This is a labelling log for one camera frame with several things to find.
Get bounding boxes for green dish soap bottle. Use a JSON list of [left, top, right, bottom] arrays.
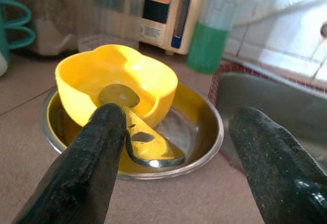
[[186, 0, 237, 75]]

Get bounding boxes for clear pitcher orange lid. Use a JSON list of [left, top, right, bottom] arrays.
[[76, 0, 148, 53]]

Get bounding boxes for steel spoon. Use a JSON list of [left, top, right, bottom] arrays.
[[98, 83, 186, 168]]

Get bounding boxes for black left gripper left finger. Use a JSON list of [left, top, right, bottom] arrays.
[[11, 103, 128, 224]]

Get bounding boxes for yellow plastic bowl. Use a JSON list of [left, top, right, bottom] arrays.
[[55, 44, 179, 128]]

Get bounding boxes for white tap hose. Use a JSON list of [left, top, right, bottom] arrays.
[[233, 0, 327, 29]]

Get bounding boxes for cream water ionizer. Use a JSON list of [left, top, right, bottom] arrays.
[[139, 0, 205, 55]]

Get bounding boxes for large steel sink basin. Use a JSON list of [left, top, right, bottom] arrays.
[[216, 72, 327, 176]]

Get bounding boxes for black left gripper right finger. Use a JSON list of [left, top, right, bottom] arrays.
[[228, 107, 327, 224]]

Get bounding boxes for steel bowl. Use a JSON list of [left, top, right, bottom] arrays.
[[40, 80, 225, 181]]

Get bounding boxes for teal rabbit mug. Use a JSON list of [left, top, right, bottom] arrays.
[[0, 0, 36, 78]]

